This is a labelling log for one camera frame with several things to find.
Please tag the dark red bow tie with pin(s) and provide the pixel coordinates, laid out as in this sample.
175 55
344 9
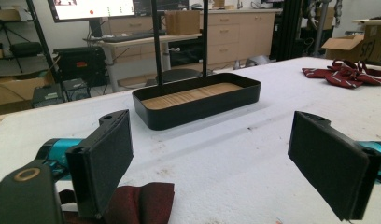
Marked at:
142 202

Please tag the flat cardboard boxes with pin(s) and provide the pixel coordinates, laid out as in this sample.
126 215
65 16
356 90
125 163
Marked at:
17 90

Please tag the white desk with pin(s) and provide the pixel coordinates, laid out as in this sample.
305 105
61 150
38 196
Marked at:
132 46

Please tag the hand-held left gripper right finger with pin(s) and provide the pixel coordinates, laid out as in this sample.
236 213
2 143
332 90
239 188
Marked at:
330 165

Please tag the black tray with wooden bottom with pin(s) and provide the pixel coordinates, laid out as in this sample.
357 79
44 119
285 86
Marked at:
194 115

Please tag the black tripod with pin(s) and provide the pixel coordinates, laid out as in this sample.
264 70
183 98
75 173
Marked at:
11 43

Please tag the striped red bow tie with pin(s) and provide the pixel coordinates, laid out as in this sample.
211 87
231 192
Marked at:
344 77

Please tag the black keyboard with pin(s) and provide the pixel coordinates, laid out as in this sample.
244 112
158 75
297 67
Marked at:
129 37

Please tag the closed cardboard box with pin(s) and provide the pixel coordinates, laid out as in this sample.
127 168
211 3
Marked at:
182 22

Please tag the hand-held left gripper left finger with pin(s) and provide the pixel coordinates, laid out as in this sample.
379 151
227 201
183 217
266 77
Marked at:
100 168

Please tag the small power supply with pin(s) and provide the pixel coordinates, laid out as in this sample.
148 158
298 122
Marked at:
76 89
47 95

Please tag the wooden drawer cabinet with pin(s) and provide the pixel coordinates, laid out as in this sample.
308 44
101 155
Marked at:
238 34

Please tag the white foam mat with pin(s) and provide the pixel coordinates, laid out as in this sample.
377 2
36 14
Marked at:
226 161

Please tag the computer monitor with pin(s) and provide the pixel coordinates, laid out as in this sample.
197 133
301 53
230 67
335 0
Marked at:
92 7

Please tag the black frame post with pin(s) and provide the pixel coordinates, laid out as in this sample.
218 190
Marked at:
42 40
288 28

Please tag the black case with red label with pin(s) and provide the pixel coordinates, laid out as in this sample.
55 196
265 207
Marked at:
79 65

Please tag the open cardboard box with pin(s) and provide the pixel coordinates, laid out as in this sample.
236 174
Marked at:
359 46

